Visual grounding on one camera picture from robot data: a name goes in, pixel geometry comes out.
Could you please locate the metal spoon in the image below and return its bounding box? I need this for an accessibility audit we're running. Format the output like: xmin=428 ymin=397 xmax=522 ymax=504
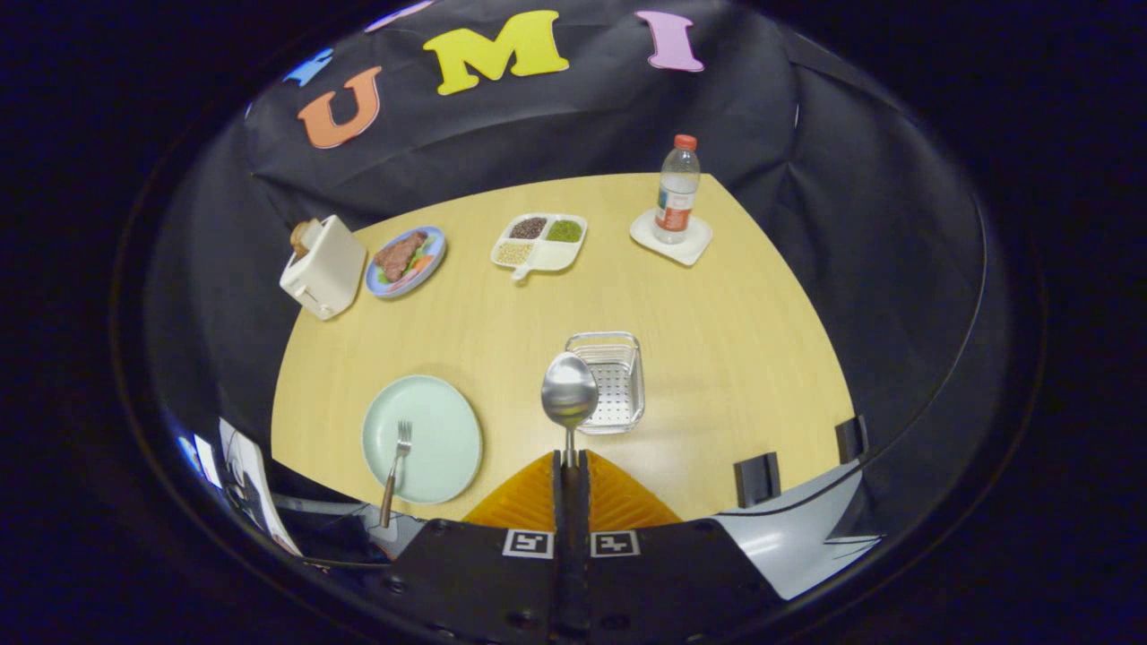
xmin=540 ymin=352 xmax=599 ymax=469

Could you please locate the white square coaster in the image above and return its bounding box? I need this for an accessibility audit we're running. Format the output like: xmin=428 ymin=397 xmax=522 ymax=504
xmin=629 ymin=209 xmax=713 ymax=267

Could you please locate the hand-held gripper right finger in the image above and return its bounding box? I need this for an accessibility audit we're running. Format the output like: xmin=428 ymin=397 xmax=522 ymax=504
xmin=572 ymin=451 xmax=779 ymax=644

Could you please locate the blue plate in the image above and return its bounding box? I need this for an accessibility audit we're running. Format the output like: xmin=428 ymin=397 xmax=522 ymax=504
xmin=365 ymin=226 xmax=447 ymax=298

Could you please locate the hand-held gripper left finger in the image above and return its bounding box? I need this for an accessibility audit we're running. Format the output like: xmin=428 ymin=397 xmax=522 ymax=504
xmin=381 ymin=451 xmax=573 ymax=644

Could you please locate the metal fork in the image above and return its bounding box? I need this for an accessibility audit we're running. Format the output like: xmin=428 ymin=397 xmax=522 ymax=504
xmin=379 ymin=419 xmax=413 ymax=529

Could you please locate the white toaster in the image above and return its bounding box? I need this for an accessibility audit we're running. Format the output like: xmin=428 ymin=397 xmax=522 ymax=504
xmin=279 ymin=215 xmax=368 ymax=321

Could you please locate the brown steak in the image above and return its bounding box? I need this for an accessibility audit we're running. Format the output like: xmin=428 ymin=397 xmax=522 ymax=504
xmin=374 ymin=231 xmax=429 ymax=283

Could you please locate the clear water bottle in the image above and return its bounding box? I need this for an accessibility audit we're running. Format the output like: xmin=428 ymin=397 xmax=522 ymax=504
xmin=653 ymin=134 xmax=702 ymax=245

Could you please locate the white divided dish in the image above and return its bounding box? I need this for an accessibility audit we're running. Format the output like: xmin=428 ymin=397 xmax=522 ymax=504
xmin=490 ymin=212 xmax=589 ymax=283

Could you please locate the light green plate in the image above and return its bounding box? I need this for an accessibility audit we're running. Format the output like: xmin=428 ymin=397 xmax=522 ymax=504
xmin=362 ymin=374 xmax=484 ymax=505

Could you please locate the black table clamp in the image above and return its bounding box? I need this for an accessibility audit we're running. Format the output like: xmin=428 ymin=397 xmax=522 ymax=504
xmin=835 ymin=415 xmax=869 ymax=464
xmin=734 ymin=452 xmax=782 ymax=509

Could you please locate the black backdrop cloth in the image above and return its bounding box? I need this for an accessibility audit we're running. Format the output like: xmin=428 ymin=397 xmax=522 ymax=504
xmin=143 ymin=0 xmax=996 ymax=574

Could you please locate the metal mesh basket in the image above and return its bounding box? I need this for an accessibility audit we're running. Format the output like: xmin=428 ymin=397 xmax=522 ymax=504
xmin=565 ymin=331 xmax=646 ymax=435

